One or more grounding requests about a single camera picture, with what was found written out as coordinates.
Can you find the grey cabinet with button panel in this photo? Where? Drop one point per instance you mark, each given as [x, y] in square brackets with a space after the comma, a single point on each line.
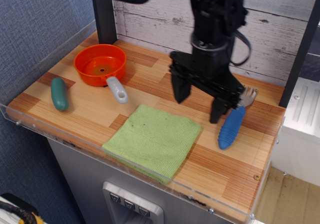
[109, 193]

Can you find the clear acrylic table guard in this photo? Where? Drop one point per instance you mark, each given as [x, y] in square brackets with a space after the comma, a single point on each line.
[225, 182]

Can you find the dark vertical post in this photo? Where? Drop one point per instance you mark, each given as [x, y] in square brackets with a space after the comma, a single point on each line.
[301, 54]
[105, 21]

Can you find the white metal side unit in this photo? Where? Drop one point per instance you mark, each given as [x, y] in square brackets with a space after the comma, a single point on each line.
[297, 147]

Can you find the green cloth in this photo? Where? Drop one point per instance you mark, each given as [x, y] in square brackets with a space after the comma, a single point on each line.
[153, 142]

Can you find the yellow and black object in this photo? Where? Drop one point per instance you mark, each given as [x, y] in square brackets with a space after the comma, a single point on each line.
[32, 219]

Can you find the dark left vertical post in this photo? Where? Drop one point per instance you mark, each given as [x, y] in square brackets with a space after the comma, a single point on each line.
[105, 21]

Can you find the dark right vertical post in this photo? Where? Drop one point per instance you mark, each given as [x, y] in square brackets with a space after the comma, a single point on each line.
[301, 54]

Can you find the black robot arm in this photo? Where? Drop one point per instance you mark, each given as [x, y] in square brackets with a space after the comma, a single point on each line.
[216, 26]

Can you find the orange toy pot grey handle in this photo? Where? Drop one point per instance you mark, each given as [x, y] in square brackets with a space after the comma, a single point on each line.
[103, 64]

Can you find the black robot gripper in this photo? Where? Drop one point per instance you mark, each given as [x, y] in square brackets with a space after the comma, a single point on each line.
[208, 70]

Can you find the teal green toy pickle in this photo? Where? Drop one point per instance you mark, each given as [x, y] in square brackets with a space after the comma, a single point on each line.
[59, 94]

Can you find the blue handled metal fork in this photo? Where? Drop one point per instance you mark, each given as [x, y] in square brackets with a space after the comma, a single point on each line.
[233, 122]

